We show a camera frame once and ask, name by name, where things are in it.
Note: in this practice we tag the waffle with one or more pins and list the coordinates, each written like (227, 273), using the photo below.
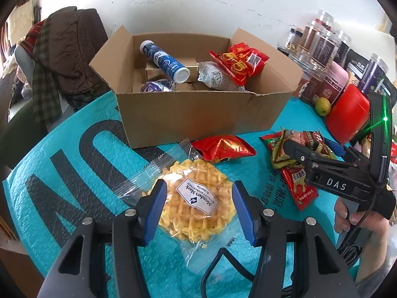
(186, 223)

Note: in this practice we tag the small clear nut jar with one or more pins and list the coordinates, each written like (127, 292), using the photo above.
(294, 38)

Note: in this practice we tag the green round fruit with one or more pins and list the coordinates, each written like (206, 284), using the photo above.
(322, 107)

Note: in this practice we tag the dark green cloth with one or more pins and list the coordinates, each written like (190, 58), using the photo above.
(18, 130)

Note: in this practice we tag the pink canister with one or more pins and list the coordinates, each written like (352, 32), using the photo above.
(335, 80)

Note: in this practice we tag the small red snack packet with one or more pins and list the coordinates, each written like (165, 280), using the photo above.
(223, 149)

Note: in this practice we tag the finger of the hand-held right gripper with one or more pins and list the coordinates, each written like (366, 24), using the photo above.
(336, 149)
(297, 152)

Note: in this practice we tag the teal bubble mat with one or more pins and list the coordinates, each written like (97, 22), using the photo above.
(294, 121)

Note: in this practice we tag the purple snack packet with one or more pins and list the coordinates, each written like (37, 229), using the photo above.
(155, 86)

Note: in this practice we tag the brown quilted jacket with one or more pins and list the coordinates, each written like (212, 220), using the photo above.
(77, 46)

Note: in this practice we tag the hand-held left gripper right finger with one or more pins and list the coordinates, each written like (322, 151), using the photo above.
(243, 214)

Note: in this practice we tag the brown cardboard box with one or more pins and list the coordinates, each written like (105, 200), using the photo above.
(186, 118)

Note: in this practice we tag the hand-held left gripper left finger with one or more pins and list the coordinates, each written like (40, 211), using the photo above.
(156, 211)

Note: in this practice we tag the white printed snack packet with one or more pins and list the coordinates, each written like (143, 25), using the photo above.
(214, 77)

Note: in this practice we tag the large red snack packet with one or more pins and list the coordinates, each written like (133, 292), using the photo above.
(238, 62)

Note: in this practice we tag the plaid scarf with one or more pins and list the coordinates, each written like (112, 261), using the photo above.
(46, 77)

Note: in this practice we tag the person's right forearm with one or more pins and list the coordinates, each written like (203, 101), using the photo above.
(375, 254)

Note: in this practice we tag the clear jar dark label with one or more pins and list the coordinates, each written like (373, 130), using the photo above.
(325, 49)

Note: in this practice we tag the small black pouch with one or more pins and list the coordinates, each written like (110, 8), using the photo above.
(356, 63)

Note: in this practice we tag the clear plastic jar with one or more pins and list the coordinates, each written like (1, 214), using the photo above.
(343, 45)
(324, 18)

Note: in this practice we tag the red canister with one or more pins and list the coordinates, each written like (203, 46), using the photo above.
(347, 115)

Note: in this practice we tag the blue white tube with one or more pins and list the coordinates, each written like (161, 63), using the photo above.
(164, 62)

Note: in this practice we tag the wooden furniture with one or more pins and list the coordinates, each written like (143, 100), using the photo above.
(12, 254)

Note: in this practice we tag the small brown carton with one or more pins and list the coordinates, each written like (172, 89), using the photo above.
(190, 63)

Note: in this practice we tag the dark brown printed packet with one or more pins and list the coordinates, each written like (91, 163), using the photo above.
(313, 141)

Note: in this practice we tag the long red snack packet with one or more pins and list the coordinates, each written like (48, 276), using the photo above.
(297, 189)

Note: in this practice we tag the person's right hand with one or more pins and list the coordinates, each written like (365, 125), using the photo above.
(341, 215)

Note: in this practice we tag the red knit cloth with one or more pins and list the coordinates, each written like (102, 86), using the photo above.
(32, 35)

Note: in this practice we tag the clear jar brown label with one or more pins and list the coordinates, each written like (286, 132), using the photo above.
(308, 37)

